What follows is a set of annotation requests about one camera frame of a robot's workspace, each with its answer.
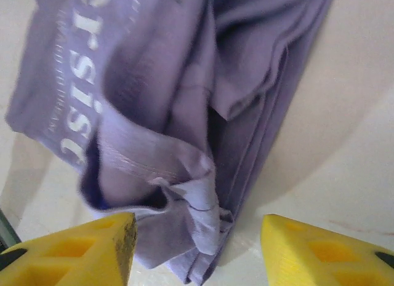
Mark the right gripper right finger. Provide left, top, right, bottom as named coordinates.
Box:
left=260, top=213, right=394, bottom=286

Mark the purple t-shirt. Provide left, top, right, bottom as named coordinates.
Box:
left=4, top=0, right=336, bottom=285

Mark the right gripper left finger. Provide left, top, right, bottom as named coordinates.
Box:
left=0, top=212, right=138, bottom=286

